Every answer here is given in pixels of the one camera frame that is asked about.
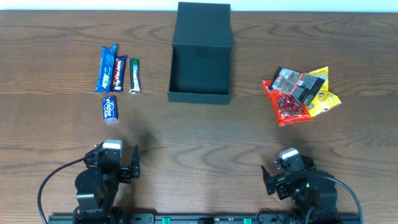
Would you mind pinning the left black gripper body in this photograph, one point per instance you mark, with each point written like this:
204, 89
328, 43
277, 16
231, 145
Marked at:
125, 174

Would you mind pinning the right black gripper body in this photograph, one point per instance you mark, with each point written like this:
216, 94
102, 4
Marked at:
277, 182

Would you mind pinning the red candy bag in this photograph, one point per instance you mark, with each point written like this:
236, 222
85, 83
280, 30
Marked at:
287, 109

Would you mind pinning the yellow candy bag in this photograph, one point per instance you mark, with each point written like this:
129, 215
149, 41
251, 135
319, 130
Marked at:
324, 100

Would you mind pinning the black clear candy bag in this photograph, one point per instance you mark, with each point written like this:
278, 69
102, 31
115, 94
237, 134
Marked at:
302, 86

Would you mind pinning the dark green box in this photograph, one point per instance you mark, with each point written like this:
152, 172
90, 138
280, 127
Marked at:
201, 54

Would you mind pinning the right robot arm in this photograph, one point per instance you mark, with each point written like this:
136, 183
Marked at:
311, 191

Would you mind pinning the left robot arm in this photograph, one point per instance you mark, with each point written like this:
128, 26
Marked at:
98, 185

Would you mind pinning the blue eclipse mint tin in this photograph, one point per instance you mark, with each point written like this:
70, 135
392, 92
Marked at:
109, 108

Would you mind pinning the green white candy bar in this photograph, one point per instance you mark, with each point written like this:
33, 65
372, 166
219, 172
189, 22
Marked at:
135, 86

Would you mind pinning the dark blue chocolate bar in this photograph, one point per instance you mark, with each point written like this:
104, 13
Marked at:
118, 76

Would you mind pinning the blue cookie packet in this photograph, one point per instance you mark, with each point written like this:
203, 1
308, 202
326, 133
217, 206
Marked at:
105, 74

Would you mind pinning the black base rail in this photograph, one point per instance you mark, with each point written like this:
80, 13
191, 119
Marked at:
148, 218

